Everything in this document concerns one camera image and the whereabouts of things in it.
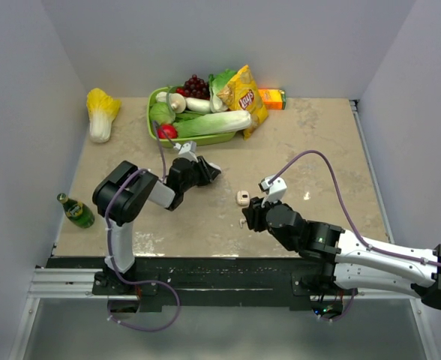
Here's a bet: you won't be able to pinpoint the beige mushroom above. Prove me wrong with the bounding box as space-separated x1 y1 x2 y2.
155 91 187 114

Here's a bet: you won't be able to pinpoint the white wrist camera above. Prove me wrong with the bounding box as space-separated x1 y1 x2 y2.
173 141 197 162
259 175 287 207

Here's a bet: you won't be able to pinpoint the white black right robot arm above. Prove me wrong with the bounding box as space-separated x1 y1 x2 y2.
241 197 441 311

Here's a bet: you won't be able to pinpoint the orange juice carton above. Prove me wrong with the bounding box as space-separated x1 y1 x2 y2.
259 88 287 110

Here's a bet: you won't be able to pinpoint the green glass bottle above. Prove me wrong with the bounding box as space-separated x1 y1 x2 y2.
56 193 95 229

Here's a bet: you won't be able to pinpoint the dark red grapes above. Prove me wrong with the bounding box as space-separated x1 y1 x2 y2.
175 74 210 100

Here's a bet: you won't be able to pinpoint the round green cabbage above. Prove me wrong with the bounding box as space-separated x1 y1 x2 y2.
148 102 176 125

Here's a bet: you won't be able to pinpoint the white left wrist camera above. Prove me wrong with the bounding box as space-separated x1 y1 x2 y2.
173 141 197 162

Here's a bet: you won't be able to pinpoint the green leafy lettuce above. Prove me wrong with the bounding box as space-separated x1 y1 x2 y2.
208 69 236 113

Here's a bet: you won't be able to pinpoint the yellow napa cabbage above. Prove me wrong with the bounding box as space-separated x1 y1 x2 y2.
86 88 122 143

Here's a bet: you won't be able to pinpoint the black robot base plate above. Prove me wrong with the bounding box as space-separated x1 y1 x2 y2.
45 256 354 315

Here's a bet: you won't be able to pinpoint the white radish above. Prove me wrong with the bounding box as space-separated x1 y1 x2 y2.
185 97 211 114

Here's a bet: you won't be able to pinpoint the green plastic basket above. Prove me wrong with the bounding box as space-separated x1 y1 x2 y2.
145 87 236 146

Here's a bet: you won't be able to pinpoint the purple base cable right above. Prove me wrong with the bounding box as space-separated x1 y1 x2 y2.
316 289 360 323

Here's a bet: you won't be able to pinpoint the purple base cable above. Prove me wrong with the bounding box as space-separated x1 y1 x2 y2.
106 280 182 333
316 289 360 323

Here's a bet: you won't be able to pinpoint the beige earbud case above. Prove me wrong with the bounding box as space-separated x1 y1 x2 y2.
235 190 251 206

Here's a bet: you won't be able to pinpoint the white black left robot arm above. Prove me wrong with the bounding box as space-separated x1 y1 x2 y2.
92 156 221 294

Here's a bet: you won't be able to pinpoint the long green white cabbage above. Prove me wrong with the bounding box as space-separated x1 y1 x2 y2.
173 110 252 138

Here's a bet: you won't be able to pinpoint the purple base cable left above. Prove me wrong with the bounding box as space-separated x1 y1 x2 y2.
106 280 182 333

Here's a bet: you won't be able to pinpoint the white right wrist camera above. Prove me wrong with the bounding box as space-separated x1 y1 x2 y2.
259 175 287 207

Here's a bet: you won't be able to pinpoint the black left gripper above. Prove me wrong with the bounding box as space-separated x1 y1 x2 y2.
181 155 221 193

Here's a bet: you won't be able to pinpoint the red apple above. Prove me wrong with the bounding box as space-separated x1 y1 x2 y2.
157 124 178 140

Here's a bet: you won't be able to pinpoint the yellow Lays chip bag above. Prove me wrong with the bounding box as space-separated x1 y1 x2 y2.
214 64 269 140

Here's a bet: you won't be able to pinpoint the aluminium frame rail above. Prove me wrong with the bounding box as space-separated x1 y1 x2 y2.
349 100 395 244

